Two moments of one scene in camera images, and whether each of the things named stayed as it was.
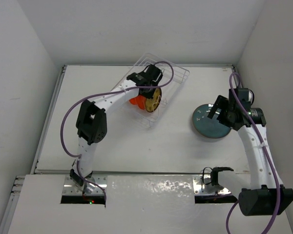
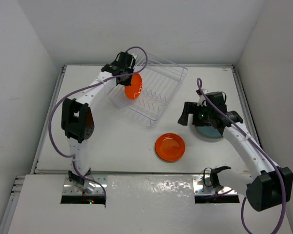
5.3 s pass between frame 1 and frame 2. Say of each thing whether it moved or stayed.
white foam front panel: stayed
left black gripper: moved
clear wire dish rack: stayed
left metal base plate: stayed
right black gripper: moved
